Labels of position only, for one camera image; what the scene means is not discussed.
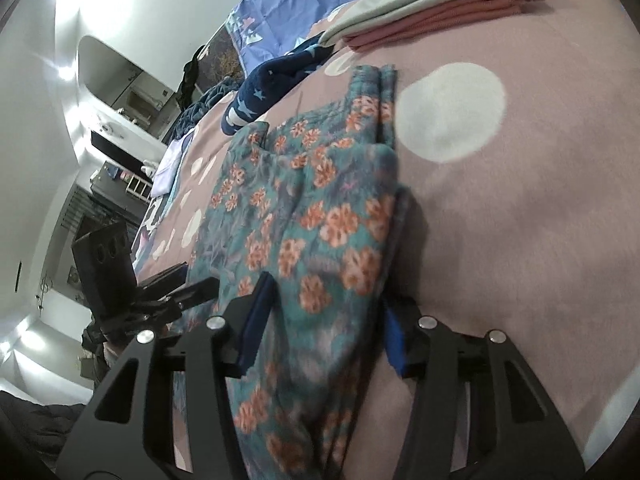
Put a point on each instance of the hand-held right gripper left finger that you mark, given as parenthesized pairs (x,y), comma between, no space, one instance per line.
(256,317)

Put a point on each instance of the person's left forearm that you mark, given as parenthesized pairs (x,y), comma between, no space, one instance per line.
(97,360)

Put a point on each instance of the teal knitted blanket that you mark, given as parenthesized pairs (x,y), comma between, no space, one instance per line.
(210,97)

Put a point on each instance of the pink folded cloth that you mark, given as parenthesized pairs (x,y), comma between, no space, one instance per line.
(440,19)

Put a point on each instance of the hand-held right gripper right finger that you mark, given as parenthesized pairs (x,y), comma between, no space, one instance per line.
(397,340)

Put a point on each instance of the dark cabinet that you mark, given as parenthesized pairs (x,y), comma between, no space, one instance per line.
(112,182)

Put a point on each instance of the person's dark jacket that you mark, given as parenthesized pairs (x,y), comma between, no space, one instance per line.
(35,420)

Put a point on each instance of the white cloth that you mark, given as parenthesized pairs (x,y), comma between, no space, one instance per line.
(167,165)

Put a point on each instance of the blue triangle print bedsheet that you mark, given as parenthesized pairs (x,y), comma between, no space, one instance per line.
(300,5)

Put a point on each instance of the black television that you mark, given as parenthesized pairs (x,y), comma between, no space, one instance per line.
(120,144)

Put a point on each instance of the arched doorway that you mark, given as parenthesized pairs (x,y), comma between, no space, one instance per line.
(125,82)

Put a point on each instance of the navy star print garment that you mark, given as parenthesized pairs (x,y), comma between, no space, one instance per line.
(260,85)

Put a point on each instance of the dark hanging clothing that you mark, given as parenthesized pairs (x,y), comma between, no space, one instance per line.
(190,76)

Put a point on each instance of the brown patterned headboard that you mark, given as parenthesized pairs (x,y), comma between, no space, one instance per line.
(222,57)

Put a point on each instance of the white slatted crate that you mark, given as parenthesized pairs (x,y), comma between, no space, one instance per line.
(139,189)

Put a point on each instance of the pink dotted blanket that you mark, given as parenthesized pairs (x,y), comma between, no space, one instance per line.
(525,240)

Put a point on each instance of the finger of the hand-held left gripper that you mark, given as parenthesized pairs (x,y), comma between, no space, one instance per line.
(192,292)
(165,277)

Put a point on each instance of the teal floral pants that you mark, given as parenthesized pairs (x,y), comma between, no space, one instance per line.
(310,230)

